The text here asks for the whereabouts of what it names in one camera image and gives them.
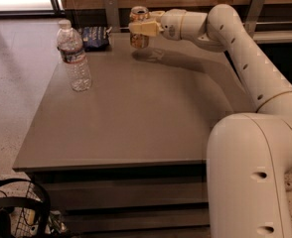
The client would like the orange soda can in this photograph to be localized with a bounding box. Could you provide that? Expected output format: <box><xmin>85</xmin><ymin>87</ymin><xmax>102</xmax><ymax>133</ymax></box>
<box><xmin>129</xmin><ymin>6</ymin><xmax>149</xmax><ymax>49</ymax></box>

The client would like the metal wall bracket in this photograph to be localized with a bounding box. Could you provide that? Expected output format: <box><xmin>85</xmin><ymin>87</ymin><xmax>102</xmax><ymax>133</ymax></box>
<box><xmin>244</xmin><ymin>0</ymin><xmax>265</xmax><ymax>37</ymax></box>
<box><xmin>103</xmin><ymin>0</ymin><xmax>120</xmax><ymax>33</ymax></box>

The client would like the left metal wall bracket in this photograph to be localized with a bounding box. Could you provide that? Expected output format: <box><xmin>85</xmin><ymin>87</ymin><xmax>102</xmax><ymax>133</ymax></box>
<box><xmin>103</xmin><ymin>0</ymin><xmax>120</xmax><ymax>33</ymax></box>

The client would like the right metal wall bracket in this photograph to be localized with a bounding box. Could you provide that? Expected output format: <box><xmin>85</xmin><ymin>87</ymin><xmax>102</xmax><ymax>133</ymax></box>
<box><xmin>244</xmin><ymin>0</ymin><xmax>265</xmax><ymax>37</ymax></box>

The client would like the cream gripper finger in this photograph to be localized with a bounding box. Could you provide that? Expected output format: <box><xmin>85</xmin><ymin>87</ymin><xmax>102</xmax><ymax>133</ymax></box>
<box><xmin>149</xmin><ymin>11</ymin><xmax>165</xmax><ymax>22</ymax></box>
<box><xmin>128</xmin><ymin>19</ymin><xmax>164</xmax><ymax>37</ymax></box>

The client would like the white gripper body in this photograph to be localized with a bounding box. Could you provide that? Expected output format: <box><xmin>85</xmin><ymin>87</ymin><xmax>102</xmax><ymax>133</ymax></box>
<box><xmin>160</xmin><ymin>9</ymin><xmax>186</xmax><ymax>40</ymax></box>

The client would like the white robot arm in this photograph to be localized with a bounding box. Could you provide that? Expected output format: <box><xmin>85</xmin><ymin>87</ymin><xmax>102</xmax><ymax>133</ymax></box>
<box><xmin>128</xmin><ymin>4</ymin><xmax>292</xmax><ymax>238</ymax></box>

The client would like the clear plastic water bottle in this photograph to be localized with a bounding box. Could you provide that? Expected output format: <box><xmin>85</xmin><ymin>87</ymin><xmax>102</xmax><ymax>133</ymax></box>
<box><xmin>57</xmin><ymin>19</ymin><xmax>92</xmax><ymax>92</ymax></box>

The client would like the blue chip bag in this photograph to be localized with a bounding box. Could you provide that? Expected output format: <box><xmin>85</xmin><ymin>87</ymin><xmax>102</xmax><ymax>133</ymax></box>
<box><xmin>78</xmin><ymin>26</ymin><xmax>109</xmax><ymax>52</ymax></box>

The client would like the grey drawer cabinet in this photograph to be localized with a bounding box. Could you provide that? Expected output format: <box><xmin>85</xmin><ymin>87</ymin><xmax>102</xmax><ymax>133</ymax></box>
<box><xmin>14</xmin><ymin>34</ymin><xmax>252</xmax><ymax>238</ymax></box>

